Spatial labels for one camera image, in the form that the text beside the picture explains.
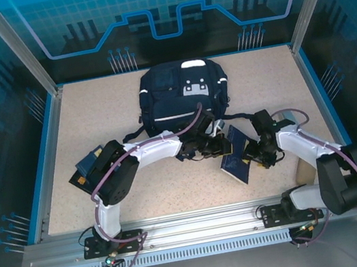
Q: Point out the blue book with yellow label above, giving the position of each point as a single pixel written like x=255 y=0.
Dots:
x=236 y=168

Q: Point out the tan board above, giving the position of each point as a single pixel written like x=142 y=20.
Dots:
x=304 y=171

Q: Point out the navy blue backpack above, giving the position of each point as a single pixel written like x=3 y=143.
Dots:
x=167 y=108

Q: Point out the small dark blue book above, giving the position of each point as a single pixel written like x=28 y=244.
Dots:
x=88 y=161

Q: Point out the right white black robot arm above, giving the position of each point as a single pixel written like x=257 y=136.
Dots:
x=342 y=180

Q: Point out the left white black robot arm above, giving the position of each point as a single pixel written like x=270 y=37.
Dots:
x=113 y=172

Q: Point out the right connector with green light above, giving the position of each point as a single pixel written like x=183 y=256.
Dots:
x=307 y=227

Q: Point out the connector with green light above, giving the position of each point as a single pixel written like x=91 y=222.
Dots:
x=307 y=227
x=111 y=260

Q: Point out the left connector with green light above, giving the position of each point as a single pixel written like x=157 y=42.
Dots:
x=111 y=260

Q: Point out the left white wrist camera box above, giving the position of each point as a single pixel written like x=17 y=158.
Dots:
x=215 y=128

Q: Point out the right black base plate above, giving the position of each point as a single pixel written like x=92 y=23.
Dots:
x=270 y=215

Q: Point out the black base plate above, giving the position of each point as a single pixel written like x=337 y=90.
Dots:
x=92 y=250
x=270 y=215

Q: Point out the right aluminium side rail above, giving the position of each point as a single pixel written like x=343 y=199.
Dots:
x=310 y=82

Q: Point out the aluminium side rail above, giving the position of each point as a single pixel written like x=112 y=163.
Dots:
x=51 y=128
x=310 y=82

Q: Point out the aluminium mounting rail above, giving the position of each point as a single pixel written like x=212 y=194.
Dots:
x=198 y=225

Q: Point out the left aluminium side rail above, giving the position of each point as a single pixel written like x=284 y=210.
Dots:
x=51 y=128

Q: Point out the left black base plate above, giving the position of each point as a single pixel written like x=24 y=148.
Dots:
x=92 y=250

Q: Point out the left aluminium frame post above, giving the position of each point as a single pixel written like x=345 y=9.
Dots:
x=19 y=47

